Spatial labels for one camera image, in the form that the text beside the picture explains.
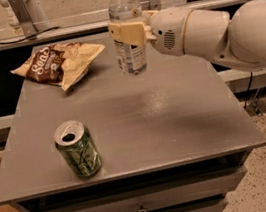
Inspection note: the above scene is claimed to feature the grey metal rail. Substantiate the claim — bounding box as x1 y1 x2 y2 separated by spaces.
0 0 249 50

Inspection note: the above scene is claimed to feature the left metal bracket post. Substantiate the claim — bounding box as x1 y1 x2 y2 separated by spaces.
7 0 36 37

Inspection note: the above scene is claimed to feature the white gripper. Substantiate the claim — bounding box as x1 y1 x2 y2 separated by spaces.
108 7 192 57

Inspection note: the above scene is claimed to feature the grey drawer cabinet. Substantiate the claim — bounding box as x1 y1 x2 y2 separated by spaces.
0 33 266 212

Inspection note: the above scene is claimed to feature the upper grey drawer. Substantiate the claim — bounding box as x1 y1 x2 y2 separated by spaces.
46 166 247 212

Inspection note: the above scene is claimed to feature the white pipe behind glass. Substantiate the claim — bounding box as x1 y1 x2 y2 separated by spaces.
0 0 51 37

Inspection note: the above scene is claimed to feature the brown yellow chip bag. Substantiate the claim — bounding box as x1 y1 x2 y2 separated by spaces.
12 42 105 91

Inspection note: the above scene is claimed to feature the black cable on rail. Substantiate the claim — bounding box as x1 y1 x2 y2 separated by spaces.
0 25 62 46

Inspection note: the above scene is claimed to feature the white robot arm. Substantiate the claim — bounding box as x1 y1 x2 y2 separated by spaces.
108 0 266 72

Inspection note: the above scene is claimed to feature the clear plastic water bottle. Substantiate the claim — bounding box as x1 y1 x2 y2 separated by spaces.
108 0 147 75

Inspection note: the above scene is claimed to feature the green soda can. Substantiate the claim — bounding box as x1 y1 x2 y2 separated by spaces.
54 120 102 178

